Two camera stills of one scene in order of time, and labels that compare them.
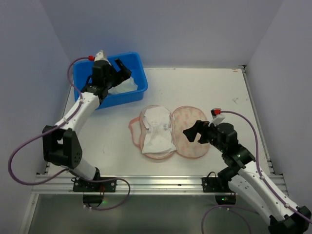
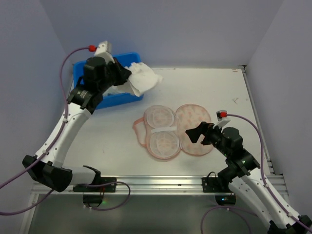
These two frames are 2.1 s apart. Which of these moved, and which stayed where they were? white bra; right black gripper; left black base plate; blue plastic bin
Moved: white bra
Stayed: right black gripper; left black base plate; blue plastic bin
